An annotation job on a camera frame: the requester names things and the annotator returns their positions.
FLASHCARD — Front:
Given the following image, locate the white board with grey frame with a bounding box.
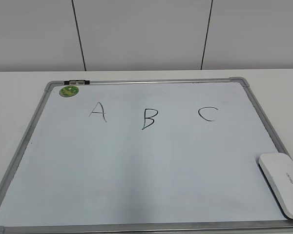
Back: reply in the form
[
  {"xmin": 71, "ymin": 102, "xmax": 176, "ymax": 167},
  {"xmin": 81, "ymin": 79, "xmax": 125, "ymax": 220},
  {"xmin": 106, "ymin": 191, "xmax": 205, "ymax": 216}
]
[{"xmin": 0, "ymin": 77, "xmax": 293, "ymax": 234}]

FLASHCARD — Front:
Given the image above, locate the white board eraser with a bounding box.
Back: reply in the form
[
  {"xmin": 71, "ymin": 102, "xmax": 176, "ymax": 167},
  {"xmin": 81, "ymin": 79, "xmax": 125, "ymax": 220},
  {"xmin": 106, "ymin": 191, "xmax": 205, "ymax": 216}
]
[{"xmin": 259, "ymin": 153, "xmax": 293, "ymax": 219}]

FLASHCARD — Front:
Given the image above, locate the green round magnet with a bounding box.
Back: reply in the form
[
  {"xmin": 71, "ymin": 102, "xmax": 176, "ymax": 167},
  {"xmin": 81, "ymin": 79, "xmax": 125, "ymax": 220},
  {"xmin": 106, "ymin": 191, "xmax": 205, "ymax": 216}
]
[{"xmin": 59, "ymin": 85, "xmax": 79, "ymax": 98}]

